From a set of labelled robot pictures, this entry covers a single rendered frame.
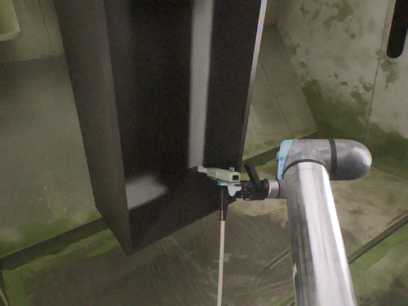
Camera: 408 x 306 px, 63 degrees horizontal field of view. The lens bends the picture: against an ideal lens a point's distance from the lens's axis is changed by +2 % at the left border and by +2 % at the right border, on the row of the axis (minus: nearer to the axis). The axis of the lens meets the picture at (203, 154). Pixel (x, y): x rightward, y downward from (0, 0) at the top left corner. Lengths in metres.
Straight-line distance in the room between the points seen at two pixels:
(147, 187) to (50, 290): 0.76
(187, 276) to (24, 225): 1.00
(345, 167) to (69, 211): 1.72
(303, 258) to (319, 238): 0.06
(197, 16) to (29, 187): 1.42
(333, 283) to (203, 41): 1.17
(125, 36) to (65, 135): 1.11
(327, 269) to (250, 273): 1.23
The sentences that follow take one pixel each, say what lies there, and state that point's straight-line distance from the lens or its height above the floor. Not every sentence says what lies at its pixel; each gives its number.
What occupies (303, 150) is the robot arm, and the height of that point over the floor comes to 1.02.
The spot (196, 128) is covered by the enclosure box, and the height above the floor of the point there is 0.78.
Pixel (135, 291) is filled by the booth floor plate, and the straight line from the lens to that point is 1.90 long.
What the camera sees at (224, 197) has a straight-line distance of 1.38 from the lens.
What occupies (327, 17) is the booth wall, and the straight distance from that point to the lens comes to 3.10.
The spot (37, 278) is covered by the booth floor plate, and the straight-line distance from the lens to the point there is 2.19.
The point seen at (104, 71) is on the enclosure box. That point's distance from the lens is 0.97.
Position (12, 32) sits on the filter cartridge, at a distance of 2.14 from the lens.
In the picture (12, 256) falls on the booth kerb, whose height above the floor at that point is 0.14.
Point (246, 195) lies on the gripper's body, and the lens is 1.41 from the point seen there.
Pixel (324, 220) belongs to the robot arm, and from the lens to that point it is 0.77.
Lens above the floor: 1.42
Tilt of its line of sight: 26 degrees down
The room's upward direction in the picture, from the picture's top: 4 degrees counter-clockwise
